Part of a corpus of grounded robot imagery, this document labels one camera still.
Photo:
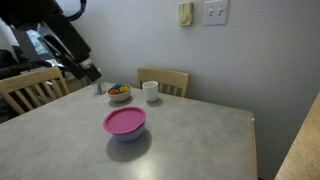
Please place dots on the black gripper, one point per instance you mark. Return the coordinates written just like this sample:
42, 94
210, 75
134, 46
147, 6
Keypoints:
70, 40

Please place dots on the pink plastic lid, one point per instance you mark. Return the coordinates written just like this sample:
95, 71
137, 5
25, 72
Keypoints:
124, 120

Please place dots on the beige ceramic bowl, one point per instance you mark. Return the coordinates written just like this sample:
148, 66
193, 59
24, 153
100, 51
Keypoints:
119, 97

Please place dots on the blue plastic bowl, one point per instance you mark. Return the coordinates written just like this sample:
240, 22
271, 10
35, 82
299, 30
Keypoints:
130, 132

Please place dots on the small wooden cabinet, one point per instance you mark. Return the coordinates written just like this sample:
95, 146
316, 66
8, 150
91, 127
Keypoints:
75, 83

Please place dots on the blue toy piece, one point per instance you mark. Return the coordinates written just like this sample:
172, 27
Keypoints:
116, 86

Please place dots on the orange toy piece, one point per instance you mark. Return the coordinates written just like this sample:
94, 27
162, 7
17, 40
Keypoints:
114, 91

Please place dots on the bright window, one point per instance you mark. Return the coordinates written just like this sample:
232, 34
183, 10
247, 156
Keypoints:
36, 43

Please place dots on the wooden chair with slatted backrest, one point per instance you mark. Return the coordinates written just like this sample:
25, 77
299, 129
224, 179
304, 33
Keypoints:
30, 80

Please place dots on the yellow toy piece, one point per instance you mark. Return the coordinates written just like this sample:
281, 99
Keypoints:
124, 89

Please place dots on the black bag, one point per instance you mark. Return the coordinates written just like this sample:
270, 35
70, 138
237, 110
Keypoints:
13, 65

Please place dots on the white ceramic mug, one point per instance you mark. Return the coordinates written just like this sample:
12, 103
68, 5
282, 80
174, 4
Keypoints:
150, 91

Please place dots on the wooden chair with solid backrest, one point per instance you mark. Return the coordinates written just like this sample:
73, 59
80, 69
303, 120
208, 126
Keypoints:
166, 78

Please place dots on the beige countertop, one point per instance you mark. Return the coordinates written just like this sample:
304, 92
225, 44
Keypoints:
301, 150

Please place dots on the beige wall thermostat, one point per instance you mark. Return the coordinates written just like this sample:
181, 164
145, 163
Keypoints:
185, 14

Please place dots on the white double light switch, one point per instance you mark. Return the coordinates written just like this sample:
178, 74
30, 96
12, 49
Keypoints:
216, 12

